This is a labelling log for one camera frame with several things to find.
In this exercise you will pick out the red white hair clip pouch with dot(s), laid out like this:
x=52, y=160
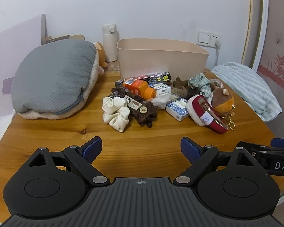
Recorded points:
x=204, y=115

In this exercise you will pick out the grey plush pillow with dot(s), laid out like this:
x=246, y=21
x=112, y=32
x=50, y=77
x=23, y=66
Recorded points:
x=55, y=80

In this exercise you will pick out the orange plush toy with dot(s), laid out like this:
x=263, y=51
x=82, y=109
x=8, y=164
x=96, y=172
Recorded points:
x=101, y=55

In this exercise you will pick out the floral wardrobe door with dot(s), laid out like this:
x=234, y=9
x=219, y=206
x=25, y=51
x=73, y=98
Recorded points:
x=271, y=67

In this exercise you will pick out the blue white tissue pack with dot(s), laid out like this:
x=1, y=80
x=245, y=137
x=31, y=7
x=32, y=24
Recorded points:
x=177, y=109

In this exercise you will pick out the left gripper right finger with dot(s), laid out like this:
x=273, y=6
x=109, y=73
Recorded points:
x=202, y=159

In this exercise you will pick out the lilac board panel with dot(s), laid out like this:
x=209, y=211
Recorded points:
x=16, y=43

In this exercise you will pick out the beige plastic storage bin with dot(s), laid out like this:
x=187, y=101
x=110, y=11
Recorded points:
x=142, y=56

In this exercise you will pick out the brown hedgehog plush keychain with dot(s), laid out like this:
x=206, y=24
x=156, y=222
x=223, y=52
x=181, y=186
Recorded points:
x=222, y=102

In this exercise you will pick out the cartoon character long box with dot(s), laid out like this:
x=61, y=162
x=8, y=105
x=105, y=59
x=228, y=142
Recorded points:
x=155, y=78

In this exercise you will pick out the wooden stand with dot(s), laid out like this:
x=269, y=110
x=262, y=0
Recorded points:
x=50, y=39

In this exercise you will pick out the white wall switch socket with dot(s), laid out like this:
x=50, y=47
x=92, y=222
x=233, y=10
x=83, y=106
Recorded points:
x=208, y=39

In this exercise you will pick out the cream scrunchie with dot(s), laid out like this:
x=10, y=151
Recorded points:
x=116, y=112

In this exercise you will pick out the green plaid scrunchie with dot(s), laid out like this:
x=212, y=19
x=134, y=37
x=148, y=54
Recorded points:
x=202, y=83

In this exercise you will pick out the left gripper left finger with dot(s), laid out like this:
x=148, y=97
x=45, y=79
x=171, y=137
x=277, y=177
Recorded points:
x=80, y=160

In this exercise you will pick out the clear plastic bag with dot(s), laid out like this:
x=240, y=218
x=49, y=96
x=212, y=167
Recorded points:
x=161, y=101

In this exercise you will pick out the striped light blue blanket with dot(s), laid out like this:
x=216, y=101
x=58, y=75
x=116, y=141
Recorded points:
x=248, y=85

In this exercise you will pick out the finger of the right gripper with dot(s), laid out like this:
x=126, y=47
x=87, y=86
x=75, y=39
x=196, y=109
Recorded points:
x=271, y=159
x=277, y=143

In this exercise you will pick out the white thermos bottle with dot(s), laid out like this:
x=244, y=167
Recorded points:
x=109, y=38

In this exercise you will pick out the orange bottle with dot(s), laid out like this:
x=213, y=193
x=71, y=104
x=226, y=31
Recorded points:
x=140, y=87

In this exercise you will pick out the barcode labelled white packet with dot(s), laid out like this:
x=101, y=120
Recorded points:
x=161, y=89

